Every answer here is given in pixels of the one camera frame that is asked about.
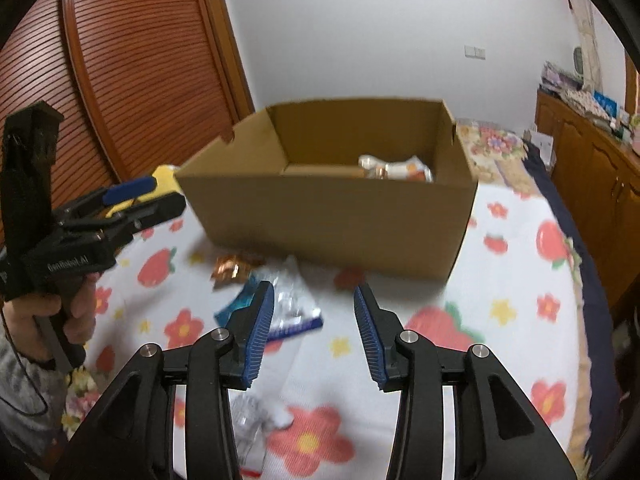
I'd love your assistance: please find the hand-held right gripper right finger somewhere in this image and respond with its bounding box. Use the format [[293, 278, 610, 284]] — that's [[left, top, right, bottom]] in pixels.
[[354, 282, 576, 480]]

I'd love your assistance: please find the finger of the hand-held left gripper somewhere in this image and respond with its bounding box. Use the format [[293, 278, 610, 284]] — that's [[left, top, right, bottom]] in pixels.
[[100, 192, 187, 251], [55, 177, 158, 223]]

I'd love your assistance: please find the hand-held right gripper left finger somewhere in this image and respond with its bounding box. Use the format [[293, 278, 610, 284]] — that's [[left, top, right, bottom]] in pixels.
[[50, 281, 275, 480]]

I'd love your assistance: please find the silver packet with purple strip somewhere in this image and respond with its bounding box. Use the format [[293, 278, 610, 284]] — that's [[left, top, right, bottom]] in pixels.
[[267, 255, 323, 343]]

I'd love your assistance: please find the brown cardboard box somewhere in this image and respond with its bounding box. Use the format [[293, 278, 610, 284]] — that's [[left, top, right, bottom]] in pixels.
[[174, 97, 479, 281]]

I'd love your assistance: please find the white red-orange snack packet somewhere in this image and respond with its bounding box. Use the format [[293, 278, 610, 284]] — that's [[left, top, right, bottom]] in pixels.
[[372, 157, 435, 183]]

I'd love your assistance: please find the person's left forearm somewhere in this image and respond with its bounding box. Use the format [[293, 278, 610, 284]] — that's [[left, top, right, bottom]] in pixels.
[[0, 332, 71, 466]]

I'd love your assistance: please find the person's left hand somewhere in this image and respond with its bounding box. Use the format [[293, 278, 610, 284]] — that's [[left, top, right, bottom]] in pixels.
[[7, 274, 98, 358]]

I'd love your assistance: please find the yellow plush toy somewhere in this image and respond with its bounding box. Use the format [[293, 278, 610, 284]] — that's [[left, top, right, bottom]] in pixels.
[[107, 165, 173, 216]]

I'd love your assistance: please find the teal candy wrapper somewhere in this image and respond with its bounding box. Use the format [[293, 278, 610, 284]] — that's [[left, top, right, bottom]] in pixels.
[[214, 292, 256, 328]]

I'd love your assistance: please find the shiny foil candy wrapper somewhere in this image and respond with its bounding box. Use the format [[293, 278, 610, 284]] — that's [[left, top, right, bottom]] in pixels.
[[212, 255, 266, 288]]

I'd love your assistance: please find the clear packet with red label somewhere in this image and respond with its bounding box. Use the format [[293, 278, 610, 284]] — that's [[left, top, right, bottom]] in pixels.
[[227, 392, 293, 478]]

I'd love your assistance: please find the brown slatted wooden wardrobe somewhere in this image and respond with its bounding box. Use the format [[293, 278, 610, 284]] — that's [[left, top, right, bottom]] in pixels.
[[0, 0, 256, 241]]

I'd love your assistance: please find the floral beige blanket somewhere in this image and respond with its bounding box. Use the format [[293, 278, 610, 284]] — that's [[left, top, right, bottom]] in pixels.
[[62, 117, 596, 461]]

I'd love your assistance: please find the dark blue bed sheet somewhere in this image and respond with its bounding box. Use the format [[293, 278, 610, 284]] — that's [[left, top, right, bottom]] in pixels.
[[522, 140, 626, 476]]

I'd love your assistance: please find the white paper bag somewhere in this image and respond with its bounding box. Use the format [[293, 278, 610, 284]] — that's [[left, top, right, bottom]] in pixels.
[[522, 130, 556, 166]]

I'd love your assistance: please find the brown wooden cabinet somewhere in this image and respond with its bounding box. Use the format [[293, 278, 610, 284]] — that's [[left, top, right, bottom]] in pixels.
[[535, 87, 640, 311]]

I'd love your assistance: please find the pile of folded patterned cloths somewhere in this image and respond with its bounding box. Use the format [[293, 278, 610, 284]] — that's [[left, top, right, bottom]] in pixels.
[[542, 62, 616, 121]]

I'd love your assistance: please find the patterned beige curtain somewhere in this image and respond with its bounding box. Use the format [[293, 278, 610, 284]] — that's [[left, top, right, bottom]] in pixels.
[[565, 0, 608, 91]]

